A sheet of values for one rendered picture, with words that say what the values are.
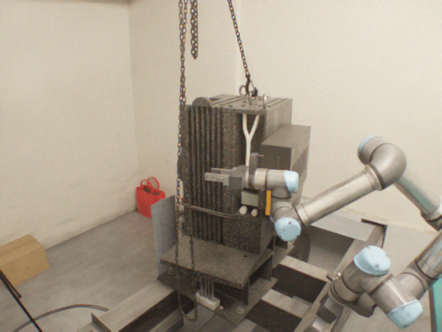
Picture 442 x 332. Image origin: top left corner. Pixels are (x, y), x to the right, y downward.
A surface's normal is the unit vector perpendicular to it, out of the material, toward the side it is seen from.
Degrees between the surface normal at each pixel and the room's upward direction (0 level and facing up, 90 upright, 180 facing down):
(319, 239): 90
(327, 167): 90
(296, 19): 90
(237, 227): 90
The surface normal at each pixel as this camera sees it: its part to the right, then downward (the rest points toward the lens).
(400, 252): -0.61, 0.26
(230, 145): -0.43, 0.30
